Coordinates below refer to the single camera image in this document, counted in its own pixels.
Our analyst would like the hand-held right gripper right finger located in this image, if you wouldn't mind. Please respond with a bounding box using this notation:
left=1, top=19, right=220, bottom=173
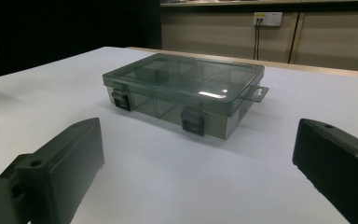
left=292, top=118, right=358, bottom=224

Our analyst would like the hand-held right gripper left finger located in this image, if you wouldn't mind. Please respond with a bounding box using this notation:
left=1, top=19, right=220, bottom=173
left=0, top=117, right=105, bottom=224

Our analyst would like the transparent grey compartment storage box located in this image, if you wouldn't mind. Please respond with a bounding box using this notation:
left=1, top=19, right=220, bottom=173
left=102, top=52, right=270, bottom=140

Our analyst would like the black power cable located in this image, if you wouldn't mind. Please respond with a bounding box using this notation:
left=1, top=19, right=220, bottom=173
left=256, top=18, right=261, bottom=61
left=254, top=18, right=258, bottom=60

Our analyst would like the white wall socket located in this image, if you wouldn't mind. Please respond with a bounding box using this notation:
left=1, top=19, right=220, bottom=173
left=253, top=11, right=283, bottom=27

